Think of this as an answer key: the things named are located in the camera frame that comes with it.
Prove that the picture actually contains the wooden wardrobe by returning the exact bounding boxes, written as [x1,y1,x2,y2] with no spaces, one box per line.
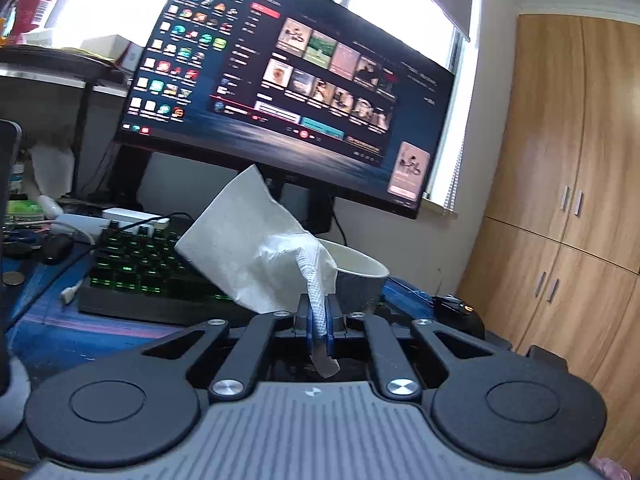
[458,14,639,471]

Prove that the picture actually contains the black computer monitor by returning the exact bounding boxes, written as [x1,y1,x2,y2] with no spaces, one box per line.
[115,0,454,219]

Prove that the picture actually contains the white paper towel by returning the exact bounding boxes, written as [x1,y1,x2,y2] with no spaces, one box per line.
[176,166,340,378]

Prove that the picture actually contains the black backlit mechanical keyboard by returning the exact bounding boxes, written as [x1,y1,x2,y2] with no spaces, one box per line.
[77,220,255,327]

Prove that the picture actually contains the red cup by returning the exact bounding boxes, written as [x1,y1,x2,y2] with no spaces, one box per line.
[8,0,58,44]

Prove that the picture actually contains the black computer mouse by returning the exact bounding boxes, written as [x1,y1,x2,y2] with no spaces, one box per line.
[433,295,485,340]

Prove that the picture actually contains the crumpled white tissue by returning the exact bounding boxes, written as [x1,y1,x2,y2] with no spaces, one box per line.
[29,143,75,200]

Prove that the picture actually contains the black smartphone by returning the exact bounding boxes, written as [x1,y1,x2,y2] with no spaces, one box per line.
[0,119,22,394]

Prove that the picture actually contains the black desk shelf riser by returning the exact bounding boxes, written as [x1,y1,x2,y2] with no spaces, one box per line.
[1,44,132,197]

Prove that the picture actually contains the white power adapter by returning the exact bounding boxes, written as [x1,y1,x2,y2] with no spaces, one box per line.
[102,207,169,229]

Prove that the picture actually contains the blue desk mat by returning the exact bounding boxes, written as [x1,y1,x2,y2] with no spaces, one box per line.
[1,258,447,388]

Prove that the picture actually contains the blue patterned Starbucks mug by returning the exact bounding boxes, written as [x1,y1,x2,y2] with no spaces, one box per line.
[319,238,390,313]

